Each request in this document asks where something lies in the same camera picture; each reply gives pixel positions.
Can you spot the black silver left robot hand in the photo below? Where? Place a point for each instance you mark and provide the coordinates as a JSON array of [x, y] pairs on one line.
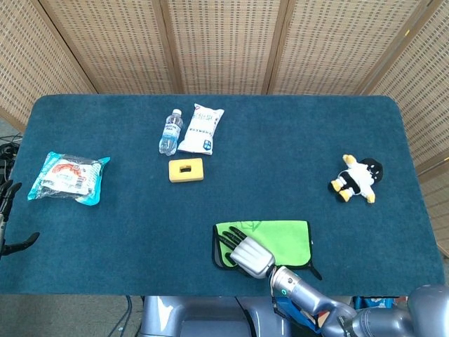
[[7, 196]]

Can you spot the yellow sponge block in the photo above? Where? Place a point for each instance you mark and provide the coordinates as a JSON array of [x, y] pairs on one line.
[[186, 170]]

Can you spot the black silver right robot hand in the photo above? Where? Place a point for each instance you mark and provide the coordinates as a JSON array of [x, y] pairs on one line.
[[252, 258]]

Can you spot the blue storage crate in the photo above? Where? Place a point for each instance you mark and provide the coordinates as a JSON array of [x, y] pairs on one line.
[[298, 316]]

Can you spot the woven bamboo folding screen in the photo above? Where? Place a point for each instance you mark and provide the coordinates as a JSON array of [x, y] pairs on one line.
[[224, 45]]

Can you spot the clear plastic water bottle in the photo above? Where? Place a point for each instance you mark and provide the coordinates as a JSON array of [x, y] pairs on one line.
[[170, 135]]

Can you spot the black white penguin plush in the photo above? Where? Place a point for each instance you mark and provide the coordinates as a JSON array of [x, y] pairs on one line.
[[358, 179]]

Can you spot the blue table mat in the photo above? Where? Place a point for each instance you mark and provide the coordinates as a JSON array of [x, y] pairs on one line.
[[140, 228]]

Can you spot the teal wrapped food package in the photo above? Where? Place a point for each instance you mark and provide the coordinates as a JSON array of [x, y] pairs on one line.
[[66, 179]]

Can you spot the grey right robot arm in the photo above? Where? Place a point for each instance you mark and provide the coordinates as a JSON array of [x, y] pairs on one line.
[[315, 302]]

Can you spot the white snack bag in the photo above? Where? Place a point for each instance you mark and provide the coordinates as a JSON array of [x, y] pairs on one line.
[[201, 131]]

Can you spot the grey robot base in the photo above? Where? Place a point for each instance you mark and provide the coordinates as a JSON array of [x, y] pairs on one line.
[[210, 316]]

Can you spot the grey and green cloth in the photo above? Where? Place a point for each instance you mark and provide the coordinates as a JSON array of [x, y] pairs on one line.
[[284, 242]]

